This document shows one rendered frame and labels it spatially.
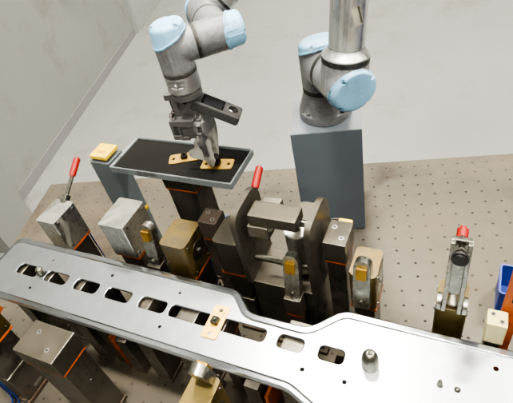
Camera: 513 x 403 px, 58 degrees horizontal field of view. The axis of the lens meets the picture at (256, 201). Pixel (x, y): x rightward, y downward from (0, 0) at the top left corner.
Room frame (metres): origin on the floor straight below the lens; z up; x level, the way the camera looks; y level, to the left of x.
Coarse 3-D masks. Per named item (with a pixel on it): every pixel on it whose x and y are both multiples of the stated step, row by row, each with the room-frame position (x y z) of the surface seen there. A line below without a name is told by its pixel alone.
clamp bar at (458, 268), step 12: (456, 240) 0.50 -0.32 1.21; (468, 240) 0.49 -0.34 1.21; (456, 252) 0.47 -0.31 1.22; (468, 252) 0.48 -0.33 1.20; (456, 264) 0.46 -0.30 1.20; (468, 264) 0.47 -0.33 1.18; (456, 276) 0.48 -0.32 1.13; (444, 288) 0.48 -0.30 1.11; (456, 288) 0.48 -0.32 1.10; (444, 300) 0.47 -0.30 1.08; (456, 312) 0.46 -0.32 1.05
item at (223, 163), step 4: (216, 160) 0.95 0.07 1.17; (220, 160) 0.95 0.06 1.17; (224, 160) 0.96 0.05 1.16; (228, 160) 0.95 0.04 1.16; (232, 160) 0.95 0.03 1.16; (204, 164) 0.96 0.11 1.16; (216, 164) 0.94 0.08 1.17; (220, 164) 0.94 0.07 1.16; (224, 164) 0.94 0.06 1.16; (232, 164) 0.93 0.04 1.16; (204, 168) 0.94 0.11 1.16; (208, 168) 0.94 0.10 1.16; (212, 168) 0.94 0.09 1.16; (216, 168) 0.93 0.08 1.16; (220, 168) 0.93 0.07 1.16; (224, 168) 0.92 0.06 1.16; (228, 168) 0.92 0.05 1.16
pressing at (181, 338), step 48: (0, 288) 0.87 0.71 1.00; (48, 288) 0.83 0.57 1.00; (144, 288) 0.75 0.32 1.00; (192, 288) 0.71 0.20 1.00; (144, 336) 0.61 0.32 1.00; (192, 336) 0.58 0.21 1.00; (288, 336) 0.53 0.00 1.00; (336, 336) 0.50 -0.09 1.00; (384, 336) 0.47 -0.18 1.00; (432, 336) 0.45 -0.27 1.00; (288, 384) 0.43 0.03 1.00; (336, 384) 0.40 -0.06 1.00; (384, 384) 0.38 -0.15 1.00; (432, 384) 0.36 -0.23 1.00; (480, 384) 0.34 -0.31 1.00
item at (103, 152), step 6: (102, 144) 1.18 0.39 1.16; (108, 144) 1.17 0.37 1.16; (96, 150) 1.15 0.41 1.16; (102, 150) 1.14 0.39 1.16; (108, 150) 1.14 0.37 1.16; (114, 150) 1.14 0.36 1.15; (90, 156) 1.13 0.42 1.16; (96, 156) 1.12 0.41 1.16; (102, 156) 1.12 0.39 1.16; (108, 156) 1.12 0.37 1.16
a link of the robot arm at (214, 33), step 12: (204, 12) 1.01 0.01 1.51; (216, 12) 1.00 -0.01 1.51; (228, 12) 0.98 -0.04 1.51; (192, 24) 0.96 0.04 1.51; (204, 24) 0.95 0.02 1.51; (216, 24) 0.95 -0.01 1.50; (228, 24) 0.95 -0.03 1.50; (240, 24) 0.95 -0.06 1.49; (204, 36) 0.94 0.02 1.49; (216, 36) 0.94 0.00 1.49; (228, 36) 0.94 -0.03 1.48; (240, 36) 0.94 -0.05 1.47; (204, 48) 0.93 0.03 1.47; (216, 48) 0.94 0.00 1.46; (228, 48) 0.95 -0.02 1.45
